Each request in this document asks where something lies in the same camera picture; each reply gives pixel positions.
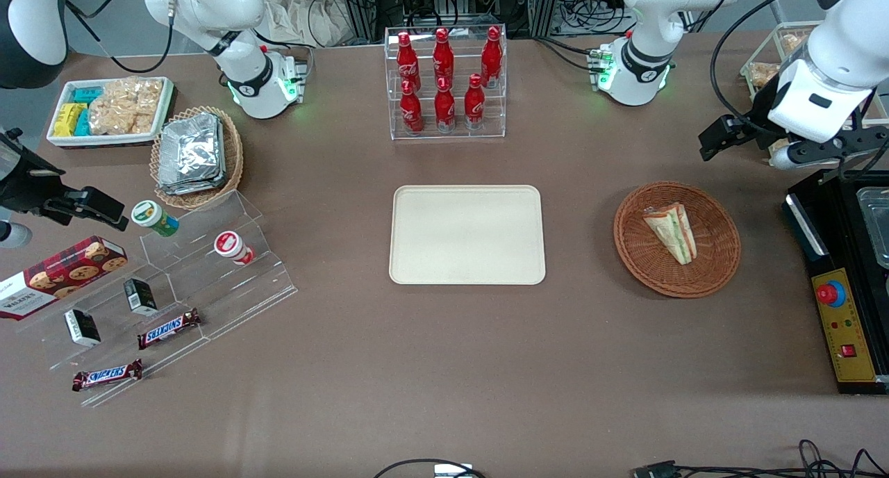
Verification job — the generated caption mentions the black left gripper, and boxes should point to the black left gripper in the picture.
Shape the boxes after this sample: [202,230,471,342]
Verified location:
[698,82,889,180]

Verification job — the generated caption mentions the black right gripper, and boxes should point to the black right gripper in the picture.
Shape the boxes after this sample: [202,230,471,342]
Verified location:
[0,127,129,249]

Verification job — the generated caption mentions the triangle sandwich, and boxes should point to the triangle sandwich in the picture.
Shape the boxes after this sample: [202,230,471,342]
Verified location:
[642,202,698,265]

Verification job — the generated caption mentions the white rectangular snack tray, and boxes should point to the white rectangular snack tray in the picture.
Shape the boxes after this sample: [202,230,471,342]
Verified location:
[47,76,175,149]

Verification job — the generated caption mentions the round brown wicker basket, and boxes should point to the round brown wicker basket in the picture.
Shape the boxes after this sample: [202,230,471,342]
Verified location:
[613,181,742,299]

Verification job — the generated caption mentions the oval light wicker basket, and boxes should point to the oval light wicker basket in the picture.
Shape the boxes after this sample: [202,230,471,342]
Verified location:
[150,106,244,210]

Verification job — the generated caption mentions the beige plastic tray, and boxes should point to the beige plastic tray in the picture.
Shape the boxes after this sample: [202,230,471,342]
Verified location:
[389,185,547,286]

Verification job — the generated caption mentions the red tartan cookie box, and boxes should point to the red tartan cookie box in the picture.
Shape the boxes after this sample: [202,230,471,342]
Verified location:
[0,236,129,321]

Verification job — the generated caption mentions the green lidded yogurt cup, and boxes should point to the green lidded yogurt cup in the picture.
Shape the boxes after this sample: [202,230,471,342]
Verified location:
[131,200,180,238]

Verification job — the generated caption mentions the yellow snack packet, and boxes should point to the yellow snack packet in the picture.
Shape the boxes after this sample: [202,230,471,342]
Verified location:
[53,103,88,137]

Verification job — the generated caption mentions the small black box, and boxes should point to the small black box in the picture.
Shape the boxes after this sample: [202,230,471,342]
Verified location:
[124,278,159,317]
[65,309,102,347]

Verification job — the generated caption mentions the clear bag of crackers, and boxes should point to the clear bag of crackers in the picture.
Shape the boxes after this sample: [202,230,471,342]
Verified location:
[88,77,165,135]

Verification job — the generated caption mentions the silver foil packs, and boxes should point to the silver foil packs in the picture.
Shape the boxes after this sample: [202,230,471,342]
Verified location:
[157,113,227,196]

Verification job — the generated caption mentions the Snickers chocolate bar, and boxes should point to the Snickers chocolate bar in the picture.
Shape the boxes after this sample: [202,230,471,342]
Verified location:
[137,308,203,350]
[72,358,144,393]

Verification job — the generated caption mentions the red lidded yogurt cup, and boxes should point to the red lidded yogurt cup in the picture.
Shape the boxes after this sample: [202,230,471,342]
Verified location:
[214,231,256,265]

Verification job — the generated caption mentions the clear plastic container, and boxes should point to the clear plastic container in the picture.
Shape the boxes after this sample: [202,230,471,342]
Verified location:
[856,186,889,270]

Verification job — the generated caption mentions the clear acrylic stepped display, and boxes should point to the clear acrylic stepped display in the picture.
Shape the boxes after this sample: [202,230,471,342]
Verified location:
[14,190,299,408]

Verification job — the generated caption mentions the black control box yellow panel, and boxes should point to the black control box yellow panel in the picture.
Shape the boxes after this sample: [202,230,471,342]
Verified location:
[783,167,889,395]

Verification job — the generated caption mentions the red Coca-Cola bottle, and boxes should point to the red Coca-Cola bottle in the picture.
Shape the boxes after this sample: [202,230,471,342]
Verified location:
[399,80,424,135]
[463,74,486,130]
[434,77,457,133]
[433,27,455,90]
[397,31,422,93]
[481,26,503,88]

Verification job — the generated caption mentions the clear acrylic bottle rack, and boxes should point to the clear acrylic bottle rack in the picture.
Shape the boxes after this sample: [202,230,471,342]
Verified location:
[384,25,508,141]

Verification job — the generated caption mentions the beige cloth bag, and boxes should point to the beige cloth bag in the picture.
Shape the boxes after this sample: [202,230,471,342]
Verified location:
[261,0,363,48]

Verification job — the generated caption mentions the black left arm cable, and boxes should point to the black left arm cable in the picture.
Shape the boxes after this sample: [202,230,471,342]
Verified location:
[708,0,813,135]

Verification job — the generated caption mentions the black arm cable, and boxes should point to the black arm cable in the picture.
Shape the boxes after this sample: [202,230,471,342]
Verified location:
[64,0,175,74]
[708,0,813,135]

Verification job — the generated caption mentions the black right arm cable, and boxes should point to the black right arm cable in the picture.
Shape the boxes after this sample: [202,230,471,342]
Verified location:
[64,0,175,74]

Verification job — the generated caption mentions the black cable bundle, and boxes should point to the black cable bundle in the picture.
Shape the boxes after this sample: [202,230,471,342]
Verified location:
[556,0,634,35]

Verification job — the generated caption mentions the black cable with connector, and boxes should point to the black cable with connector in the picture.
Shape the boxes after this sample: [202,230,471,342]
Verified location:
[632,439,889,478]

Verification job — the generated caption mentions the black cable with white plug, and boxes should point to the black cable with white plug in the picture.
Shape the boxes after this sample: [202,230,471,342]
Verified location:
[374,458,487,478]

